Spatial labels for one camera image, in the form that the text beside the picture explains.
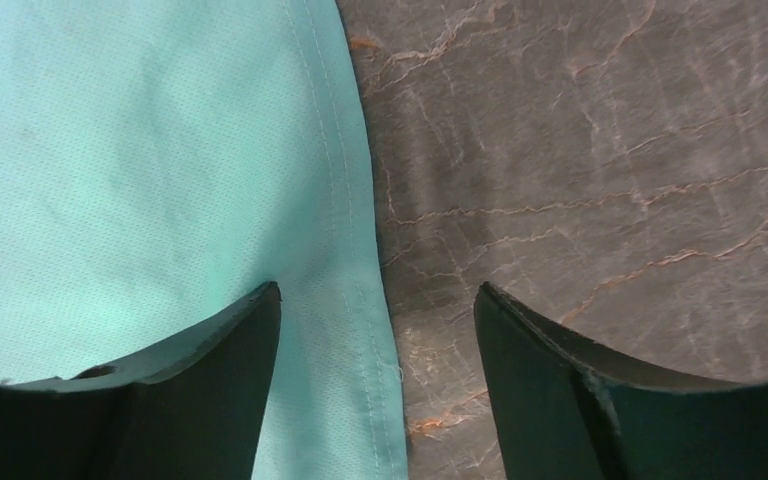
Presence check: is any teal t-shirt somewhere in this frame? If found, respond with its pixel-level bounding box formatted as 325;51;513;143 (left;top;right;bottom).
0;1;408;479

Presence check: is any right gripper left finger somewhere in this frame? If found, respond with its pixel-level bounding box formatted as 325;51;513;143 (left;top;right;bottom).
0;282;281;480

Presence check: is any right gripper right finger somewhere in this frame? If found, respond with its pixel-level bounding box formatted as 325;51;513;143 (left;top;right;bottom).
474;283;768;480

